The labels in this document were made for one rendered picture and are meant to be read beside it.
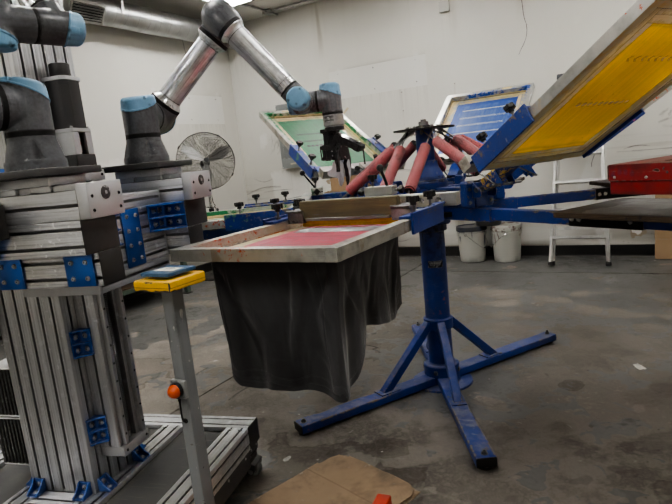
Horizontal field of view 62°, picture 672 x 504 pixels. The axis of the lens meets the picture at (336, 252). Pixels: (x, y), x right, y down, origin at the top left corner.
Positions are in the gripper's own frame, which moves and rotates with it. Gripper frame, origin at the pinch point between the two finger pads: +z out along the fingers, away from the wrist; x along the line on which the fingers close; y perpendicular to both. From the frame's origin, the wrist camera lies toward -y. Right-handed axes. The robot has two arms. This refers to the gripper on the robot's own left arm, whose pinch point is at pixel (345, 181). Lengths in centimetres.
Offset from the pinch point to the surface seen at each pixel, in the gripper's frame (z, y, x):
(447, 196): 10.0, -31.0, -20.0
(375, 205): 9.2, -11.9, 2.3
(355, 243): 14, -28, 52
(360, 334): 44, -20, 40
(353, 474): 110, 4, 13
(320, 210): 9.6, 11.1, 2.0
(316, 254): 15, -22, 62
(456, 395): 105, -17, -51
